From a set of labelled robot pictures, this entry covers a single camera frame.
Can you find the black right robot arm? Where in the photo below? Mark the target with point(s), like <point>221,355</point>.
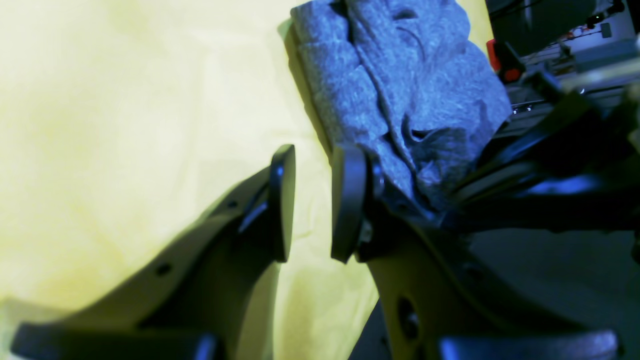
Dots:
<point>577,169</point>

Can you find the yellow table cloth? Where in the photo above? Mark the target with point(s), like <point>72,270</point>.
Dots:
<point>122,120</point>

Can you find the red clamp right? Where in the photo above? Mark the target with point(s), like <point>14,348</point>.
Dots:
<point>504,61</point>

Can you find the grey long sleeve shirt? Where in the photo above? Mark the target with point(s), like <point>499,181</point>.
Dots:
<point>402,79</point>

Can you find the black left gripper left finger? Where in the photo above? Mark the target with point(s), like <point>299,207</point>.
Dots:
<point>190,301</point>

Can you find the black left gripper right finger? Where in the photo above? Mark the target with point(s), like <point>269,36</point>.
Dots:
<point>438,300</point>

